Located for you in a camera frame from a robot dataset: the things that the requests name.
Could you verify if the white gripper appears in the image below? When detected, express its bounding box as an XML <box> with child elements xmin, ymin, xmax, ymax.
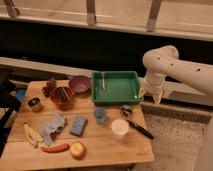
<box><xmin>139</xmin><ymin>73</ymin><xmax>165</xmax><ymax>105</ymax></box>

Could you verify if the black handled dish brush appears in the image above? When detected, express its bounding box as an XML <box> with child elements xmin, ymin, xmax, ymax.
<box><xmin>120</xmin><ymin>105</ymin><xmax>154</xmax><ymax>139</ymax></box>

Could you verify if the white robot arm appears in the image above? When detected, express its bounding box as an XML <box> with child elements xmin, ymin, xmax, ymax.
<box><xmin>139</xmin><ymin>45</ymin><xmax>213</xmax><ymax>104</ymax></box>

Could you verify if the green plastic tray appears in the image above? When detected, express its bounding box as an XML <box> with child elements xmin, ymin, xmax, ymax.
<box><xmin>91</xmin><ymin>71</ymin><xmax>143</xmax><ymax>105</ymax></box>

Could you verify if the white utensil in tray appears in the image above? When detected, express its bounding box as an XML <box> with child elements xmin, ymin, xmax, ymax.
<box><xmin>101</xmin><ymin>72</ymin><xmax>106</xmax><ymax>91</ymax></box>

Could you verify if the white plastic cup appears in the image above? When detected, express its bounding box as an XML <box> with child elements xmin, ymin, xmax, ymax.
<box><xmin>111</xmin><ymin>119</ymin><xmax>129</xmax><ymax>139</ymax></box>

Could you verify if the blue plastic cup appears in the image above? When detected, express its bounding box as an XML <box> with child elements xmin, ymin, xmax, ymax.
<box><xmin>94</xmin><ymin>107</ymin><xmax>107</xmax><ymax>124</ymax></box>

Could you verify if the purple bowl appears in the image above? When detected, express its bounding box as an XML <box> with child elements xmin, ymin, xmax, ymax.
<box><xmin>68</xmin><ymin>75</ymin><xmax>91</xmax><ymax>94</ymax></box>

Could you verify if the blue sponge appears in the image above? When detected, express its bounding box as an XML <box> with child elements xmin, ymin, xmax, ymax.
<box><xmin>70</xmin><ymin>116</ymin><xmax>87</xmax><ymax>137</ymax></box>

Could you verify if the dark object in red bowl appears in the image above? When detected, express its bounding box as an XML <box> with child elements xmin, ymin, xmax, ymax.
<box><xmin>56</xmin><ymin>87</ymin><xmax>69</xmax><ymax>102</ymax></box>

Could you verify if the red yellow apple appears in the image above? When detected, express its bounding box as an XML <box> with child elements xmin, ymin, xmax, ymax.
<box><xmin>69</xmin><ymin>141</ymin><xmax>87</xmax><ymax>160</ymax></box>

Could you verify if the red bowl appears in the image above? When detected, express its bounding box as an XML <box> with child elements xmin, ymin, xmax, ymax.
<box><xmin>50</xmin><ymin>86</ymin><xmax>73</xmax><ymax>109</ymax></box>

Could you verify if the grey blue cloth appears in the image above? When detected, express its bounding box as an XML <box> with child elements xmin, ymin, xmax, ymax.
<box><xmin>39</xmin><ymin>113</ymin><xmax>67</xmax><ymax>146</ymax></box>

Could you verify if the dark grape bunch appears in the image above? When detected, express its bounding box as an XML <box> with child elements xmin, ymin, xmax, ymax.
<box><xmin>42</xmin><ymin>78</ymin><xmax>56</xmax><ymax>97</ymax></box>

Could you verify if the red sausage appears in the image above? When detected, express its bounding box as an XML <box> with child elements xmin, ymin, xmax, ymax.
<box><xmin>40</xmin><ymin>143</ymin><xmax>70</xmax><ymax>153</ymax></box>

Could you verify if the small brown cup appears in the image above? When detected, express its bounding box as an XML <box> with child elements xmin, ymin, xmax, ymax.
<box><xmin>28</xmin><ymin>97</ymin><xmax>43</xmax><ymax>112</ymax></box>

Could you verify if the banana peel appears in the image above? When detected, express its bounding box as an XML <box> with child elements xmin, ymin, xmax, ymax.
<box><xmin>23</xmin><ymin>123</ymin><xmax>43</xmax><ymax>148</ymax></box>

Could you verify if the blue object under table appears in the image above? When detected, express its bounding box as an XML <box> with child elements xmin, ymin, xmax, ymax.
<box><xmin>15</xmin><ymin>88</ymin><xmax>26</xmax><ymax>102</ymax></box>

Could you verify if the black chair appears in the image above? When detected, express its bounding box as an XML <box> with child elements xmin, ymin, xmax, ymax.
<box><xmin>0</xmin><ymin>69</ymin><xmax>21</xmax><ymax>156</ymax></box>

